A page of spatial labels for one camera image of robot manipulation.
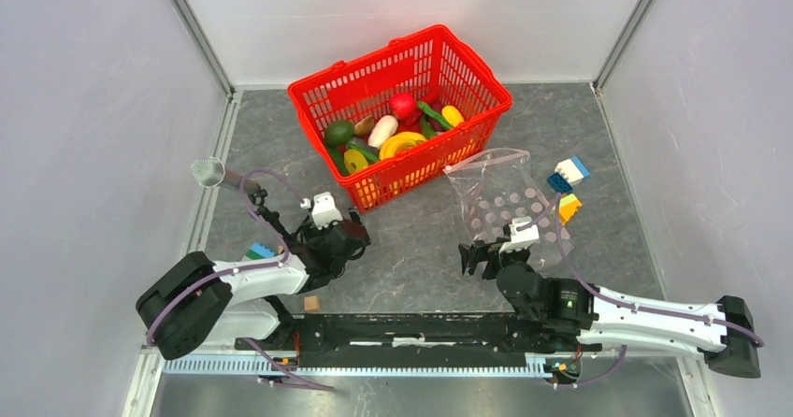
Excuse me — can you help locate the green toy avocado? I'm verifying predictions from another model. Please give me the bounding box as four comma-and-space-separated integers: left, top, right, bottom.
324, 121, 354, 148

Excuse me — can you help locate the silver mesh microphone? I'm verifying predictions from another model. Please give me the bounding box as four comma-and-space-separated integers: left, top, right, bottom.
190, 157, 262, 194

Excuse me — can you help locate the clear zip top bag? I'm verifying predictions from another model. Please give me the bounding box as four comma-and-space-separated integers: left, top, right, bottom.
443, 148, 553, 243

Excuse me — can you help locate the blue green white block stack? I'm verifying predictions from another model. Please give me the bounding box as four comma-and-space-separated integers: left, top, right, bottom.
244, 243, 276, 260

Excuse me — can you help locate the yellow toy pineapple slice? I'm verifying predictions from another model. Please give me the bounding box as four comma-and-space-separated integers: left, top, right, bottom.
343, 149, 370, 175

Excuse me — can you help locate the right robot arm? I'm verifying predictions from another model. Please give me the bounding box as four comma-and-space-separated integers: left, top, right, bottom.
458, 238, 761, 379

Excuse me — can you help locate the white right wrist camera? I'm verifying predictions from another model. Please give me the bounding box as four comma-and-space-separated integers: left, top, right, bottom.
498, 216, 541, 253

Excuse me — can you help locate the dark blue toy block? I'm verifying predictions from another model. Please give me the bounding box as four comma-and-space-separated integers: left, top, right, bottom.
547, 172, 573, 195

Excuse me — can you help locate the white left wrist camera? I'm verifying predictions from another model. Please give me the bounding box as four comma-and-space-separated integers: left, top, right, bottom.
300, 192, 343, 229

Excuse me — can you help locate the red plastic basket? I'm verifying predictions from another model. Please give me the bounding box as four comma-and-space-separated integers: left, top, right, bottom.
287, 24, 512, 213

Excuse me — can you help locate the yellow toy lemon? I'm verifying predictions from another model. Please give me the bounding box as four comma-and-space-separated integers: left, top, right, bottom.
441, 105, 465, 128

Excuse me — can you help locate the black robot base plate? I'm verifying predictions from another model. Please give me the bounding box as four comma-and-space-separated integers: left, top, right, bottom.
235, 312, 582, 368

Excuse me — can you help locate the small wooden cube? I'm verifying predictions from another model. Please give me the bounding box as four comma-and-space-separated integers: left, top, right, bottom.
303, 295, 322, 312

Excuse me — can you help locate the white toy radish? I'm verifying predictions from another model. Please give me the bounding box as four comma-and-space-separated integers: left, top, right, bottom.
368, 115, 399, 148

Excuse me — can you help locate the white blue toy block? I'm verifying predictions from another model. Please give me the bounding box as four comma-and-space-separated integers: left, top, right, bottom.
555, 156, 590, 186

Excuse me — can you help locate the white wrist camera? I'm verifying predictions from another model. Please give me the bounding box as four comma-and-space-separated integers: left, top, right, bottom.
498, 216, 541, 253
300, 192, 343, 229

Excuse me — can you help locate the yellow toy banana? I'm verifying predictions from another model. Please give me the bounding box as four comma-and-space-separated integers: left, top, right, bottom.
379, 132, 427, 160

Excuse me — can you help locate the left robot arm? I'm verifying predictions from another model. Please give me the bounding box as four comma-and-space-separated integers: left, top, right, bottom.
136, 211, 371, 360

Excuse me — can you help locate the red toy apple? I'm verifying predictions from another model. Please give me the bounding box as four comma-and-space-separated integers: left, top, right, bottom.
389, 93, 419, 122

